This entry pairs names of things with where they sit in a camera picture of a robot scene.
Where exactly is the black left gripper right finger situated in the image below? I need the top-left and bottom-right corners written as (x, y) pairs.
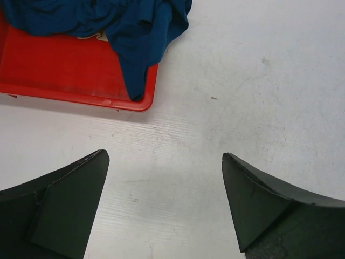
top-left (222, 153), bottom-right (344, 258)

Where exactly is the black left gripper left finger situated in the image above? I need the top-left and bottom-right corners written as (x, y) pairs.
top-left (1, 149), bottom-right (109, 258)

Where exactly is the blue t-shirt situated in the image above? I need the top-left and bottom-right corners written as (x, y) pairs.
top-left (1, 1), bottom-right (192, 101)

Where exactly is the red plastic bin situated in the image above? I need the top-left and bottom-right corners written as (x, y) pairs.
top-left (1, 14), bottom-right (158, 112)

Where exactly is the beige t-shirt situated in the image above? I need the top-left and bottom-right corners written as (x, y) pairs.
top-left (77, 30), bottom-right (108, 42)

